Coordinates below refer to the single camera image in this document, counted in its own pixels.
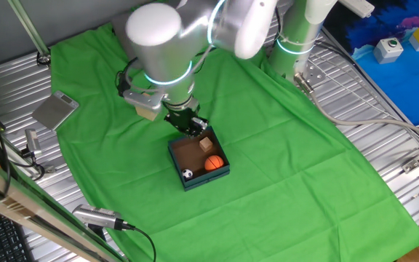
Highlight black camera cable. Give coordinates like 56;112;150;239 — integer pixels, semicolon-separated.
121;222;158;262

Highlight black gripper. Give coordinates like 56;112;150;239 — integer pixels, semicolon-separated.
163;104;210;139

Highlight white power strip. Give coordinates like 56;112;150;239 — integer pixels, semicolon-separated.
336;0;376;19

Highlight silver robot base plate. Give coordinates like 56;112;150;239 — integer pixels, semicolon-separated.
292;62;327;90

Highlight black camera stand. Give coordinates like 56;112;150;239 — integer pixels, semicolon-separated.
87;222;108;242

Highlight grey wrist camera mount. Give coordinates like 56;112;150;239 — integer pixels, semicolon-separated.
122;89;167;112

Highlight grey box green button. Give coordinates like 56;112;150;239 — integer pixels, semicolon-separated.
372;37;404;66

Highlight small wooden block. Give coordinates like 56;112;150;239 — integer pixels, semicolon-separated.
199;137;214;153

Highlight aluminium pole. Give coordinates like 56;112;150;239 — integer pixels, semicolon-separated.
7;0;53;66

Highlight dark green gift box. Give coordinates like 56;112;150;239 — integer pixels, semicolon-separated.
167;126;231;192

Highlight green cloth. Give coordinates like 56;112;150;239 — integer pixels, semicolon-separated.
50;0;419;262

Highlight grey corrugated conduit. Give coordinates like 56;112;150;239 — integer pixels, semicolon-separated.
293;71;419;146

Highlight metal desk frame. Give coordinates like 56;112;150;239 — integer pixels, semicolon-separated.
0;108;129;262

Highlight blue patterned mat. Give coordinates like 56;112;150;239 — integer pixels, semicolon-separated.
324;0;419;127

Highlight small silver camera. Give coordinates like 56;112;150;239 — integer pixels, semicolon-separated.
24;128;43;156

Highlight large wooden block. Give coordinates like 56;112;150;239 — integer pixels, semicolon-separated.
135;104;159;122

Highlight orange toy basketball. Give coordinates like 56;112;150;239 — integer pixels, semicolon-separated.
204;155;225;172

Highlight long silver ribbed camera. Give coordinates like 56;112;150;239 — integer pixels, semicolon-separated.
71;203;137;232

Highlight silver digital scale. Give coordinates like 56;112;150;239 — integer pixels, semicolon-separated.
31;90;81;131

